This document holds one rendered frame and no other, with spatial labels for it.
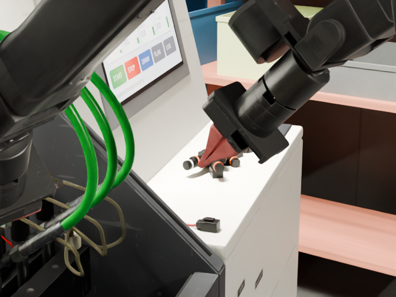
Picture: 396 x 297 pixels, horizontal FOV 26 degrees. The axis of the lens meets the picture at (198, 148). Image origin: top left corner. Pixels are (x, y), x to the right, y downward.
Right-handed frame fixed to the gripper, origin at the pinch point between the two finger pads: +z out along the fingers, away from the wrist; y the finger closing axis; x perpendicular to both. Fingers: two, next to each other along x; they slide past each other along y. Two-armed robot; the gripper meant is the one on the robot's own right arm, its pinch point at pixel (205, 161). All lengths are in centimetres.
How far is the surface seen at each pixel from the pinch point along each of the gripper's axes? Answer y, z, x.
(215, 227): -5.4, 24.8, -26.2
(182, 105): 22, 42, -67
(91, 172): 8.0, 10.2, 6.6
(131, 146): 10.3, 14.6, -8.9
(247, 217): -7.0, 25.9, -37.1
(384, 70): 7, 44, -176
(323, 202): -14, 117, -218
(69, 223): 5.3, 17.8, 7.4
